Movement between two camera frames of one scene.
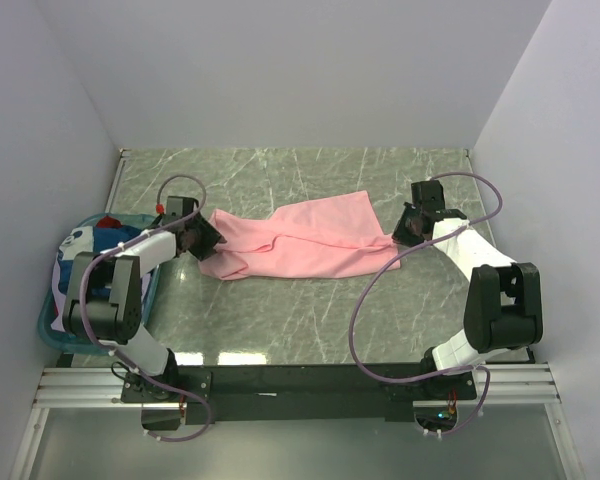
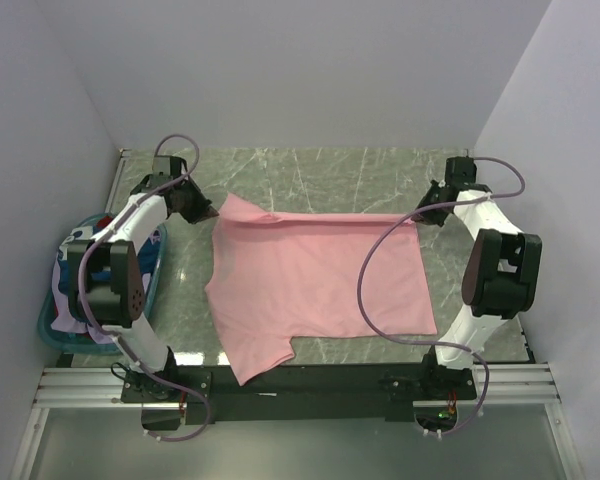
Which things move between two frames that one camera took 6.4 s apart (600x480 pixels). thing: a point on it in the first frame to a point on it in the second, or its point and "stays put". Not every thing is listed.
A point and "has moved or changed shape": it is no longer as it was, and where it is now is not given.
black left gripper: (211, 238) to (203, 209)
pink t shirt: (326, 234) has moved or changed shape
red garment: (108, 221) stays put
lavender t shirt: (60, 299) stays put
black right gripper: (400, 236) to (429, 218)
